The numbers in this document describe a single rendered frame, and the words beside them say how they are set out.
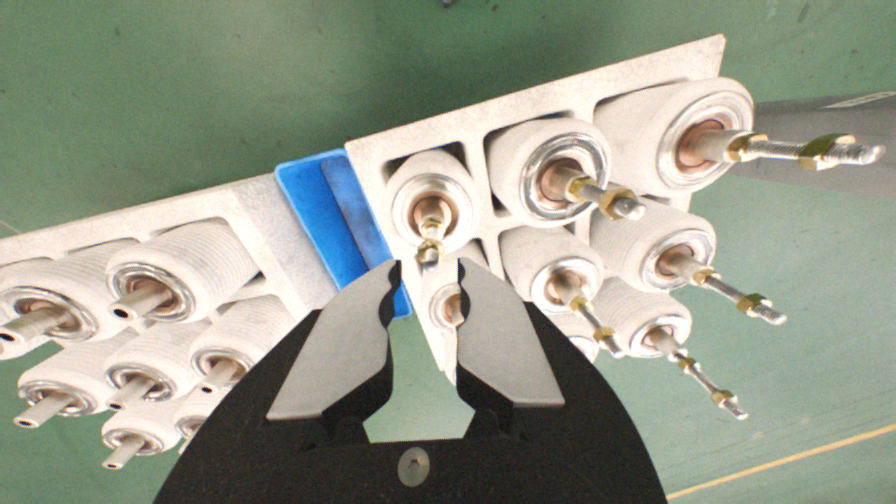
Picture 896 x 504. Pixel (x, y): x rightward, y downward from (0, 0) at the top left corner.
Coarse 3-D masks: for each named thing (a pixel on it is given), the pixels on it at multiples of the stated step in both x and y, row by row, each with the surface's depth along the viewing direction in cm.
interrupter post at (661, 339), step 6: (660, 330) 30; (654, 336) 30; (660, 336) 30; (666, 336) 29; (654, 342) 30; (660, 342) 29; (666, 342) 29; (672, 342) 29; (660, 348) 29; (666, 348) 29; (672, 348) 28; (678, 348) 28; (684, 348) 28; (666, 354) 28; (672, 354) 28; (684, 354) 28; (672, 360) 28
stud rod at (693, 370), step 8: (680, 352) 28; (680, 360) 27; (688, 368) 26; (696, 368) 26; (696, 376) 26; (704, 376) 25; (704, 384) 25; (712, 384) 24; (712, 392) 24; (728, 400) 23; (728, 408) 23; (736, 408) 22; (736, 416) 22; (744, 416) 22
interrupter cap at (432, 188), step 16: (416, 176) 20; (432, 176) 20; (400, 192) 20; (416, 192) 20; (432, 192) 20; (448, 192) 20; (464, 192) 20; (400, 208) 21; (416, 208) 21; (448, 208) 21; (464, 208) 21; (400, 224) 22; (416, 224) 22; (448, 224) 22; (464, 224) 22; (416, 240) 23; (448, 240) 23
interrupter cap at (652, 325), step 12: (648, 324) 29; (660, 324) 29; (672, 324) 30; (684, 324) 30; (636, 336) 30; (648, 336) 31; (672, 336) 31; (684, 336) 31; (636, 348) 31; (648, 348) 31
